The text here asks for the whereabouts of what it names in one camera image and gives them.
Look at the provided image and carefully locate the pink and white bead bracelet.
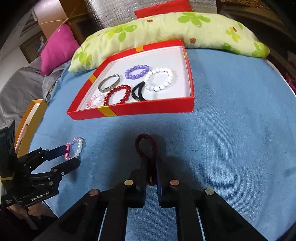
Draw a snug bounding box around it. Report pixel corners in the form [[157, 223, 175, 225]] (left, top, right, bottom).
[[64, 137, 83, 161]]

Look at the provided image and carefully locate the dark maroon hair band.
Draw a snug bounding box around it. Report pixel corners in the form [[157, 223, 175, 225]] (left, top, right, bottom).
[[134, 133, 163, 186]]

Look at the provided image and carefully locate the pale pink crystal bracelet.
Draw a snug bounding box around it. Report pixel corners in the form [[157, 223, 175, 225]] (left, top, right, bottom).
[[85, 93, 106, 110]]

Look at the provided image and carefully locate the red bead bracelet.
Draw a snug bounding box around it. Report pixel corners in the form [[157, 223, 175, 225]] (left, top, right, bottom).
[[103, 84, 132, 107]]

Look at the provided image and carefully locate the black hair tie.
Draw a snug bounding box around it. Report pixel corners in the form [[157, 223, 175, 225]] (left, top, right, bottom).
[[131, 81, 147, 102]]

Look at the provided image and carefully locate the silver metal bangle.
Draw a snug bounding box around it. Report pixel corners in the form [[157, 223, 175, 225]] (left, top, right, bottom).
[[98, 74, 121, 93]]

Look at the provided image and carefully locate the purple bead bracelet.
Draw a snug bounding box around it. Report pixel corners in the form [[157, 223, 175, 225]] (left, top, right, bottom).
[[124, 64, 151, 80]]

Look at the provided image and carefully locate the left hand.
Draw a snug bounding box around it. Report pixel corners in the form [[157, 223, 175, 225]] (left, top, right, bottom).
[[7, 202, 56, 219]]

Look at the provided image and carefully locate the yellow open gift box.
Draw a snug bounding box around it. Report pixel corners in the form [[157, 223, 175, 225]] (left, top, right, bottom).
[[15, 99, 47, 158]]

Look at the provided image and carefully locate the grey bed sheet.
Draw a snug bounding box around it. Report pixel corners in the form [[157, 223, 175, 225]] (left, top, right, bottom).
[[0, 57, 67, 128]]

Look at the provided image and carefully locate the red shallow box tray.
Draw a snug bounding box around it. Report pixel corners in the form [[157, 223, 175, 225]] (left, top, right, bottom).
[[67, 40, 194, 120]]

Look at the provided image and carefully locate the magenta pillow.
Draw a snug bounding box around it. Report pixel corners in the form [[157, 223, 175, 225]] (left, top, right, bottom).
[[41, 24, 79, 75]]

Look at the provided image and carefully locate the brown wooden cabinet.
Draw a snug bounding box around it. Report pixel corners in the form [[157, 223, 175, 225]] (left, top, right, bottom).
[[33, 0, 87, 36]]

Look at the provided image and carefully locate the silver foil insulation sheet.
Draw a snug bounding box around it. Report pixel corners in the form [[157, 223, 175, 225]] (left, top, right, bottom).
[[86, 0, 217, 28]]

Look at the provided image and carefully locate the green floral pillow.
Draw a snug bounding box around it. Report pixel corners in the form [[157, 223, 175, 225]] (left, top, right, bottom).
[[69, 11, 270, 72]]

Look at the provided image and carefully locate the red cushion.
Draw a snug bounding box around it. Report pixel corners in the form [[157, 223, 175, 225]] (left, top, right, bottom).
[[134, 0, 193, 19]]

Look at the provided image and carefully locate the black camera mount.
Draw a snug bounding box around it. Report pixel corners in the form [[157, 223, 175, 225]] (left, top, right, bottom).
[[1, 120, 18, 196]]

